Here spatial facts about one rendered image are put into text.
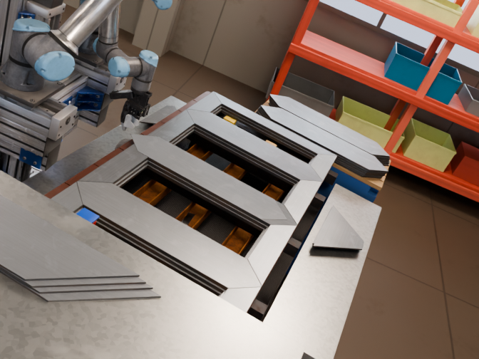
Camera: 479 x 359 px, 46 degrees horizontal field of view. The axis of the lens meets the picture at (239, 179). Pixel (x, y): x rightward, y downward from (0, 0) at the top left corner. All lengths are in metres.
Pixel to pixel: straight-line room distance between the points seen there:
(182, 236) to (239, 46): 3.78
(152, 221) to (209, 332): 0.67
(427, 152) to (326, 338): 3.24
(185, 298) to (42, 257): 0.36
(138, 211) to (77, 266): 0.62
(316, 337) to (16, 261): 1.06
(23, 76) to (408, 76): 3.34
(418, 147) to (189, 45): 2.37
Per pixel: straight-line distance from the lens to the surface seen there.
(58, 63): 1.98
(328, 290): 2.23
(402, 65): 4.77
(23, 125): 2.20
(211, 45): 5.64
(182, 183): 2.27
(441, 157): 5.11
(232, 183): 2.34
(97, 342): 1.32
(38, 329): 1.32
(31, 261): 1.42
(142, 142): 2.39
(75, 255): 1.46
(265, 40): 5.51
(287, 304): 2.07
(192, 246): 1.95
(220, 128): 2.72
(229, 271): 1.91
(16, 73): 2.14
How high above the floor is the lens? 2.06
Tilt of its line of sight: 30 degrees down
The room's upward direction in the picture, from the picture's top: 24 degrees clockwise
